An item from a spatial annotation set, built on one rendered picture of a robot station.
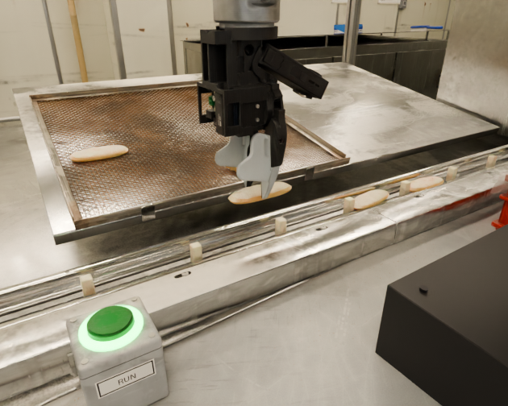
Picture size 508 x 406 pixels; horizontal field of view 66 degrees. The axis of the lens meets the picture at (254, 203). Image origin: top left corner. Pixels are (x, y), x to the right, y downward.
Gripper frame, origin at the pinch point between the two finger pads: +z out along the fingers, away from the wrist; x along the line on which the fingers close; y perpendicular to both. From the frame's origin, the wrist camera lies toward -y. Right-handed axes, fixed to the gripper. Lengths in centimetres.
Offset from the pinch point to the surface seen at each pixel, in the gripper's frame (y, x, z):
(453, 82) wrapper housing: -81, -25, -3
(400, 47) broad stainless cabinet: -226, -161, 4
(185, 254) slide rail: 11.3, -1.6, 8.7
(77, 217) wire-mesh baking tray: 22.7, -12.0, 4.4
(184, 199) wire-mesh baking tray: 7.7, -9.5, 4.5
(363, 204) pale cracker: -20.0, 1.4, 8.0
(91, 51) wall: -52, -369, 16
